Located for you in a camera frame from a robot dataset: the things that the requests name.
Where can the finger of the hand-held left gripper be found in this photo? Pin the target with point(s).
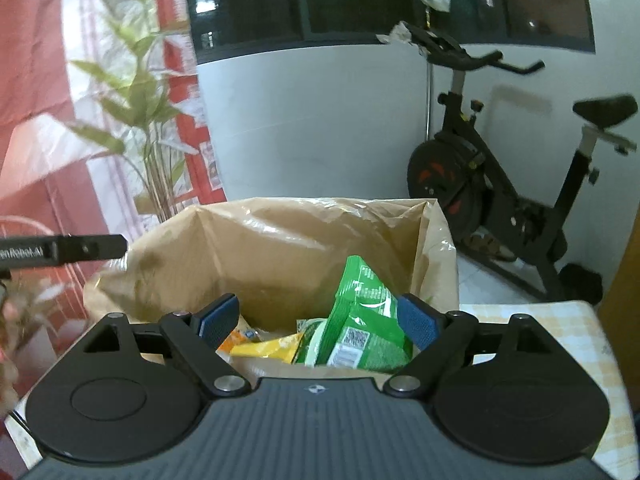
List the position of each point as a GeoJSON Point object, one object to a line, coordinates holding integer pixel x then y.
{"type": "Point", "coordinates": [90, 248]}

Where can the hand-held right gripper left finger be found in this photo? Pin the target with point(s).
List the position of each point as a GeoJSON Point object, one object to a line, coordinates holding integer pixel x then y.
{"type": "Point", "coordinates": [219, 316]}

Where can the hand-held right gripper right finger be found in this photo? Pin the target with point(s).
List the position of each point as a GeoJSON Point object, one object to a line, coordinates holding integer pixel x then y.
{"type": "Point", "coordinates": [417, 321]}

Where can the brown cardboard box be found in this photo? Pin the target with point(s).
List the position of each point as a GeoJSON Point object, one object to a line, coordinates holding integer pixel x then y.
{"type": "Point", "coordinates": [280, 250]}

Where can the orange snack packet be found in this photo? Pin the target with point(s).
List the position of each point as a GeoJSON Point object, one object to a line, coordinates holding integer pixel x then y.
{"type": "Point", "coordinates": [232, 340]}

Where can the yellow snack packet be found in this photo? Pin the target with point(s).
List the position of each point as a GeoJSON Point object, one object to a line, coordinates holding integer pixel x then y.
{"type": "Point", "coordinates": [270, 347]}

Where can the green white snack packet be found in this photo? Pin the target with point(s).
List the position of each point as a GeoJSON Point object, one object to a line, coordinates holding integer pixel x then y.
{"type": "Point", "coordinates": [310, 342]}

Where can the black exercise bike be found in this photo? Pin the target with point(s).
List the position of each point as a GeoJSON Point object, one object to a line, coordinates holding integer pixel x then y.
{"type": "Point", "coordinates": [450, 170]}

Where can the yellow checked tablecloth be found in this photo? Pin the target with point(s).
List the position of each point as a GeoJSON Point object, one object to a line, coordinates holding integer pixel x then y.
{"type": "Point", "coordinates": [580, 325]}

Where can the tall green leafy plant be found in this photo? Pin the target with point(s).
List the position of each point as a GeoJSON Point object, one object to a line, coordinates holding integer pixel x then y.
{"type": "Point", "coordinates": [142, 90]}

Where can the red printed curtain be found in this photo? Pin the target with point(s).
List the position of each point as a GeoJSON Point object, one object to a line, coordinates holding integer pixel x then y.
{"type": "Point", "coordinates": [35, 85]}

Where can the brown wooden panel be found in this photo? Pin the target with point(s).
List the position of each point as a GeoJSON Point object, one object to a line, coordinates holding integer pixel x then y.
{"type": "Point", "coordinates": [622, 300]}

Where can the thin metal pole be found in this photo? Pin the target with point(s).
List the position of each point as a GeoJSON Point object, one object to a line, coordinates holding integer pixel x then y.
{"type": "Point", "coordinates": [428, 85]}

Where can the crumpled white paper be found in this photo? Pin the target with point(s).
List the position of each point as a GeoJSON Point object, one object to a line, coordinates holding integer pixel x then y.
{"type": "Point", "coordinates": [397, 34]}

